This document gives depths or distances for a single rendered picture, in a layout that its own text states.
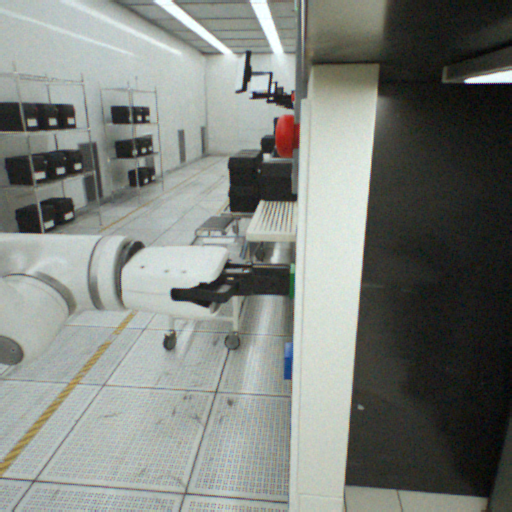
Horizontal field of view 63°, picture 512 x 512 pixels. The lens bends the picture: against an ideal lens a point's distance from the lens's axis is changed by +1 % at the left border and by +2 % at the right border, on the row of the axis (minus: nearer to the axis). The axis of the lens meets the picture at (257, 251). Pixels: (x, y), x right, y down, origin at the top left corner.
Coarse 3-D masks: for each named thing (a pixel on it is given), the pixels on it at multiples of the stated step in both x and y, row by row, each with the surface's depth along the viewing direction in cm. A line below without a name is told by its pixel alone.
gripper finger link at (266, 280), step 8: (256, 272) 44; (264, 272) 44; (272, 272) 44; (280, 272) 44; (288, 272) 44; (232, 280) 42; (240, 280) 43; (248, 280) 44; (256, 280) 44; (264, 280) 44; (272, 280) 44; (280, 280) 43; (288, 280) 44; (240, 288) 43; (248, 288) 44; (256, 288) 44; (264, 288) 44; (272, 288) 44; (280, 288) 44; (288, 288) 44; (232, 296) 43
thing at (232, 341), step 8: (192, 240) 313; (200, 240) 312; (240, 240) 311; (232, 248) 293; (240, 248) 293; (248, 248) 322; (232, 256) 278; (240, 256) 277; (248, 256) 324; (240, 296) 277; (240, 304) 264; (168, 320) 249; (224, 320) 248; (232, 320) 248; (168, 336) 250; (232, 336) 249; (168, 344) 250; (232, 344) 251
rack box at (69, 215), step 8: (48, 200) 458; (56, 200) 458; (64, 200) 461; (72, 200) 475; (56, 208) 452; (64, 208) 457; (72, 208) 474; (56, 216) 455; (64, 216) 460; (72, 216) 475; (56, 224) 459
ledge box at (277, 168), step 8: (264, 160) 284; (272, 160) 278; (280, 160) 278; (288, 160) 278; (264, 168) 274; (272, 168) 273; (280, 168) 272; (288, 168) 271; (264, 176) 274; (272, 176) 273; (280, 176) 273; (288, 176) 272; (264, 184) 277; (272, 184) 276; (280, 184) 275; (288, 184) 274; (264, 192) 279; (272, 192) 278; (280, 192) 277; (288, 192) 276; (264, 200) 281; (272, 200) 280; (280, 200) 279; (288, 200) 278
